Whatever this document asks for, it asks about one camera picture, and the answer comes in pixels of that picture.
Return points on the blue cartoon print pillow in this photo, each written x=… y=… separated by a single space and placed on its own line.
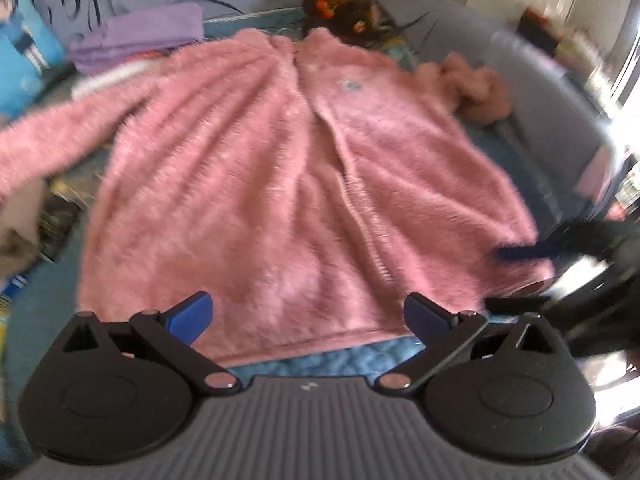
x=25 y=45

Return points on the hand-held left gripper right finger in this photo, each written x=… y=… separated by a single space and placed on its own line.
x=425 y=320

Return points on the purple folded cloth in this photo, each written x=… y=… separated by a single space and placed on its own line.
x=145 y=30

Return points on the beige socks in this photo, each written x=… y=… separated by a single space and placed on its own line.
x=20 y=225

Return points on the pink fleece jacket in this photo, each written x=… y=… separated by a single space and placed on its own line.
x=280 y=175

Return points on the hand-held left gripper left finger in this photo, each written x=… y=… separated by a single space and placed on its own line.
x=190 y=317

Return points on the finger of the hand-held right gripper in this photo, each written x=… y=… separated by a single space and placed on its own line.
x=520 y=306
x=525 y=251

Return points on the blue quilted bed cover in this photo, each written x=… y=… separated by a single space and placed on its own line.
x=320 y=360

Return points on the white folded cloth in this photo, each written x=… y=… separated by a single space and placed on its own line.
x=115 y=77

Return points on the small pink fleece garment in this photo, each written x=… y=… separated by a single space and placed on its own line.
x=470 y=87

